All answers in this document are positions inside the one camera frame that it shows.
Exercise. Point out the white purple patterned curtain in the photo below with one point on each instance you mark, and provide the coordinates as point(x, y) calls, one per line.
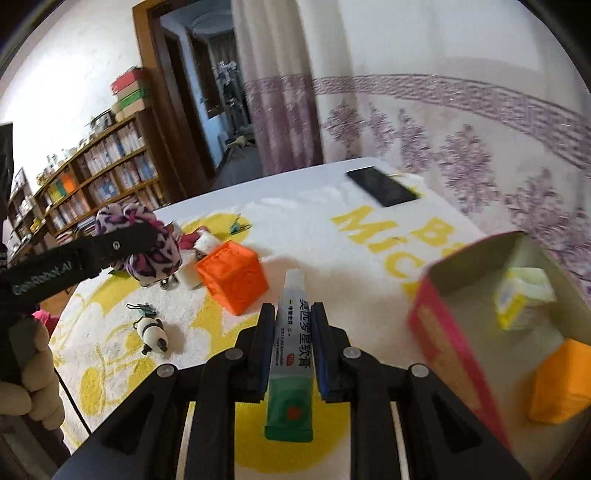
point(461, 115)

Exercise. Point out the small yellow white carton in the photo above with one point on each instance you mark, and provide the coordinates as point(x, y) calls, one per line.
point(524, 295)

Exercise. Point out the pink rectangular box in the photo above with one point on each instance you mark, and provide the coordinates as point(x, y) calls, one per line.
point(443, 332)

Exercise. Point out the black smartphone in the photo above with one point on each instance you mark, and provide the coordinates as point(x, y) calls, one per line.
point(383, 187)

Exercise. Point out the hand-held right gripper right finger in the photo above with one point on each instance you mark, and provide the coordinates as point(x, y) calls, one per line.
point(323, 360)

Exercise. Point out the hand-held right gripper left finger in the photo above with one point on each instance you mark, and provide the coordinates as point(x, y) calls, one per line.
point(263, 350)

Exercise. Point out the wooden bookshelf with books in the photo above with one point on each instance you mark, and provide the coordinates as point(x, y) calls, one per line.
point(111, 161)

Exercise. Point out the white yellow printed towel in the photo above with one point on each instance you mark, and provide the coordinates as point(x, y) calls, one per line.
point(323, 240)

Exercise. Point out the amber soft cube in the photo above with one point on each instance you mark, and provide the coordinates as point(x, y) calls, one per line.
point(561, 383)

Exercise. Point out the red-orange soft cube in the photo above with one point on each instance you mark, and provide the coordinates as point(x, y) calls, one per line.
point(233, 277)

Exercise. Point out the purple leopard print plush toy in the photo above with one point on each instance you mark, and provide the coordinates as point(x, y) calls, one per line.
point(157, 263)

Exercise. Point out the green cardboard box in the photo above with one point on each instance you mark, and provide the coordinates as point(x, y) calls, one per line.
point(135, 95)

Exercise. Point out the person's left hand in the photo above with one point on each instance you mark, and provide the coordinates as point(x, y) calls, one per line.
point(41, 397)

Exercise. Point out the white tape roll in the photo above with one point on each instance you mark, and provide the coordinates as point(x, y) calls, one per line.
point(188, 278)

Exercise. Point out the brown wooden door frame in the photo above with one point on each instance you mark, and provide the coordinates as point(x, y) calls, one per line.
point(152, 92)

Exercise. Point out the small panda toy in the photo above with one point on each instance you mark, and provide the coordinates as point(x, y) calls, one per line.
point(152, 334)

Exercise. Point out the small wooden stool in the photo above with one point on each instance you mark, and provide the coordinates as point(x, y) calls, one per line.
point(240, 142)

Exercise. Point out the gathered purple patterned curtain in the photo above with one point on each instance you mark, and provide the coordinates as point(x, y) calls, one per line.
point(277, 115)

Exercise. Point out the dark binder clip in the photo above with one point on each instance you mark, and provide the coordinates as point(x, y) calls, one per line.
point(140, 307)

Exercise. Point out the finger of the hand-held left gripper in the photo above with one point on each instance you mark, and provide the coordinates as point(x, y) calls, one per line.
point(115, 247)

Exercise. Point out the pink foam hair curler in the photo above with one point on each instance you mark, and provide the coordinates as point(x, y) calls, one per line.
point(188, 240)

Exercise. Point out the brown cardboard box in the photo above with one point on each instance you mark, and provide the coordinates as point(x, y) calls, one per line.
point(134, 110)

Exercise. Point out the white green ointment tube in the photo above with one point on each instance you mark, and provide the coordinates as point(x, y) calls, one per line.
point(288, 323)

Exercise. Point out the coat rack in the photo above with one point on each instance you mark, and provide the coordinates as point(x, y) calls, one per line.
point(229, 92)

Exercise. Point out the green binder clip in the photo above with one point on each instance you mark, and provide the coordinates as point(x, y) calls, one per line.
point(238, 226)

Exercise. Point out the red cloth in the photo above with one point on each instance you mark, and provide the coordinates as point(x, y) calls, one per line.
point(45, 319)

